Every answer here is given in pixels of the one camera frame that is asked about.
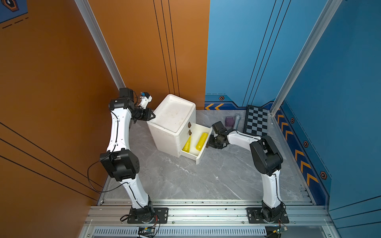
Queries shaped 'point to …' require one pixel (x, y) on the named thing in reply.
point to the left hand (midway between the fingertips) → (152, 113)
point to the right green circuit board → (280, 230)
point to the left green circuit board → (146, 231)
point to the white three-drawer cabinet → (165, 143)
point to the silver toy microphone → (237, 119)
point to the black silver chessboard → (256, 120)
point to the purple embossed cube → (229, 121)
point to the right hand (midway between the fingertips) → (208, 144)
